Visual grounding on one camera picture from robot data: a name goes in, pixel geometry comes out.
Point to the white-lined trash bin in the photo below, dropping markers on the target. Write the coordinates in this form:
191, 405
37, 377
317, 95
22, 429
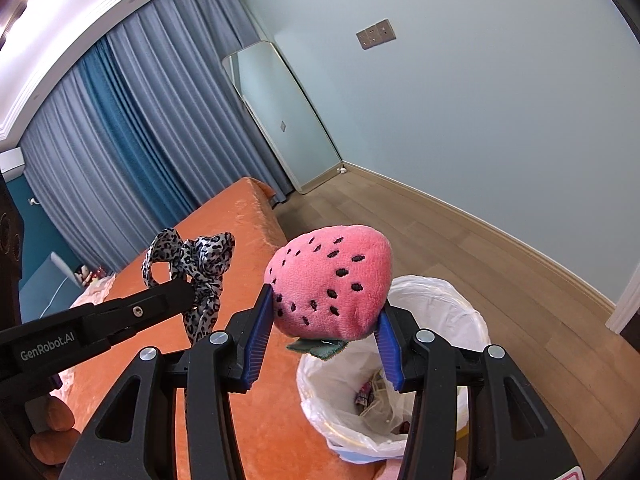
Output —
435, 305

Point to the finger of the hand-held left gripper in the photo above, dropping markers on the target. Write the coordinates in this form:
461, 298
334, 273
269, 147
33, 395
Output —
145, 310

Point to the bronze wall socket panel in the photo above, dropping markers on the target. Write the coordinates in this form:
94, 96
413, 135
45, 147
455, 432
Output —
376, 35

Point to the pink strawberry plush toy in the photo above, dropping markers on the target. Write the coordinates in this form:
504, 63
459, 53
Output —
330, 270

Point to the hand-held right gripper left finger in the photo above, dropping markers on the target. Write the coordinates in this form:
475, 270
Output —
257, 340

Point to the orange bed blanket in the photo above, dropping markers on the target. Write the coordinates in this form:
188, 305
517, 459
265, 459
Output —
240, 220

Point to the pale pink quilt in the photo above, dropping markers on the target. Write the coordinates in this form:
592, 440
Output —
95, 292

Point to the standing floor mirror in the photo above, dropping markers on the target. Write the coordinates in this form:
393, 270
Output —
285, 120

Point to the person's left hand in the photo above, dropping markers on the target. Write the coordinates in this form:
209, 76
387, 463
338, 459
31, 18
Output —
57, 435

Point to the leopard print headband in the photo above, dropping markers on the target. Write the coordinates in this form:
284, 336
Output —
205, 255

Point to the plush toys by headboard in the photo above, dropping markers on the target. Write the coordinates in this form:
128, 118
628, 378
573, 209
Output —
90, 274

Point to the blue padded headboard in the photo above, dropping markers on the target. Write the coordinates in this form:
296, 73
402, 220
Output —
47, 285

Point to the white door frame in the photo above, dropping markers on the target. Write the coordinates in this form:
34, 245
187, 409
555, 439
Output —
625, 305

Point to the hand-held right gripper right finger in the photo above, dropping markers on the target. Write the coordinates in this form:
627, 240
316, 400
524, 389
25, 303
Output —
390, 355

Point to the grey curtain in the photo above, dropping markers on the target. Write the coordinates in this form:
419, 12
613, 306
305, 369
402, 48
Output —
200, 75
65, 185

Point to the blue curtain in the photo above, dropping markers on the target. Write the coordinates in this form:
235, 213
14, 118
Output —
135, 125

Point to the white air conditioner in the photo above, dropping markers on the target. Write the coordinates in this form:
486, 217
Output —
11, 160

